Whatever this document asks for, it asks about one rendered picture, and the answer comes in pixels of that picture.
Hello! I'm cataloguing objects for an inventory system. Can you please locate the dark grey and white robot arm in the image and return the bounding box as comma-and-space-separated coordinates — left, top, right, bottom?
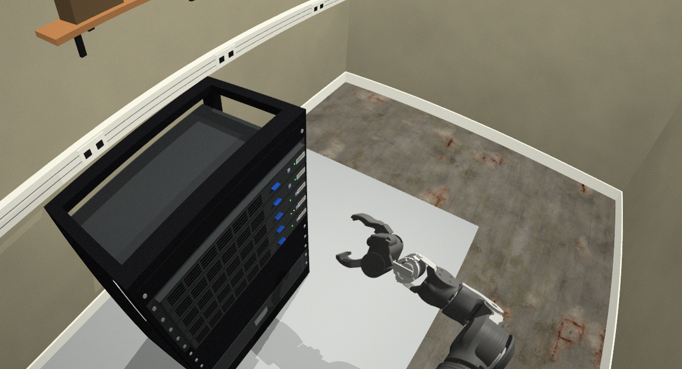
393, 253, 515, 369

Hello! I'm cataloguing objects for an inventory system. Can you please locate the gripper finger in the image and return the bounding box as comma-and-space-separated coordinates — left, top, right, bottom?
336, 251, 362, 268
351, 213, 394, 234

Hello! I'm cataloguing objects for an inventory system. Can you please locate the black server rack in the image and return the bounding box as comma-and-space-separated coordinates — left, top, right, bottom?
44, 76, 310, 369

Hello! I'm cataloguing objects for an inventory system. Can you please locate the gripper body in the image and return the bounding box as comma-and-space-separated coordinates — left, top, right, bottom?
361, 233, 414, 279

